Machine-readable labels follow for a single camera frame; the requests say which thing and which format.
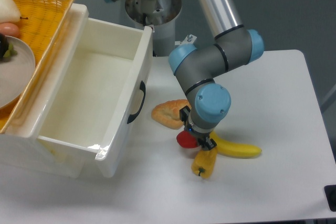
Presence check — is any dark purple eggplant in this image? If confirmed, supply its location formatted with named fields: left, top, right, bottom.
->
left=0, top=34, right=17, bottom=60

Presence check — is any black drawer handle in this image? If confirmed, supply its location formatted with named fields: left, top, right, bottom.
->
left=127, top=80, right=146, bottom=124

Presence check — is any pink peach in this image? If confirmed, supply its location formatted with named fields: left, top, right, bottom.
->
left=0, top=23, right=20, bottom=38

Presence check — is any yellow banana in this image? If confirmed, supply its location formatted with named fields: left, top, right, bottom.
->
left=210, top=131, right=262, bottom=158

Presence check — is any white plastic drawer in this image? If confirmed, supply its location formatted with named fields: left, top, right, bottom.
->
left=36, top=17, right=153, bottom=178

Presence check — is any black object at edge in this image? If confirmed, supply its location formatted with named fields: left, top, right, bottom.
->
left=324, top=185, right=336, bottom=212

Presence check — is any grey round plate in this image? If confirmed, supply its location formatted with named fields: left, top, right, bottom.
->
left=1, top=36, right=35, bottom=108

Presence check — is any red bell pepper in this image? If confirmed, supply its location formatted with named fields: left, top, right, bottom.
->
left=176, top=131, right=198, bottom=148

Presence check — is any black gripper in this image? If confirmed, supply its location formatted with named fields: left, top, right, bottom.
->
left=179, top=105, right=217, bottom=151

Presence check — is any yellow woven basket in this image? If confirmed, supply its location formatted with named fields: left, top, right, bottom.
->
left=1, top=0, right=74, bottom=134

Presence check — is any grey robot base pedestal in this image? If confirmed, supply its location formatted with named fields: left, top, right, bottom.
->
left=125, top=0, right=182, bottom=57

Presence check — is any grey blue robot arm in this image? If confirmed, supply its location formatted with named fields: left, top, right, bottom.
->
left=105, top=0, right=264, bottom=151

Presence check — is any white pear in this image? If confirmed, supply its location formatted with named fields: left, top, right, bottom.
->
left=0, top=0, right=28, bottom=23

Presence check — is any yellow bell pepper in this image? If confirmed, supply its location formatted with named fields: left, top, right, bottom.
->
left=191, top=147, right=217, bottom=179

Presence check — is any white drawer cabinet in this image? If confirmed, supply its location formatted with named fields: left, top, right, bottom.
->
left=0, top=3, right=89, bottom=178

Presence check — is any golden pastry bread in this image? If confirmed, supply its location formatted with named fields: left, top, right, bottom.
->
left=151, top=99, right=191, bottom=130

